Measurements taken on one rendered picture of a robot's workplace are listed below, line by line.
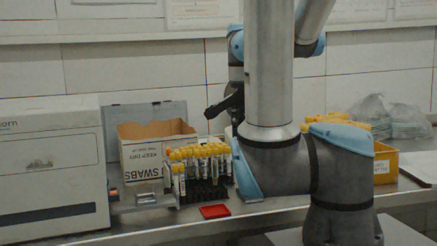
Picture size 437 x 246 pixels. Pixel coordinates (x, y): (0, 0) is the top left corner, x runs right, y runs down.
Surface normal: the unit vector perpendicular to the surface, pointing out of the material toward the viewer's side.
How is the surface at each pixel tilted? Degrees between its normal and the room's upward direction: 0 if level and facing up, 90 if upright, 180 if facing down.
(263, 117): 98
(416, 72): 90
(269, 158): 99
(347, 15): 93
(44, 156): 90
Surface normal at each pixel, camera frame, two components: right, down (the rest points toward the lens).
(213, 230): 0.26, 0.18
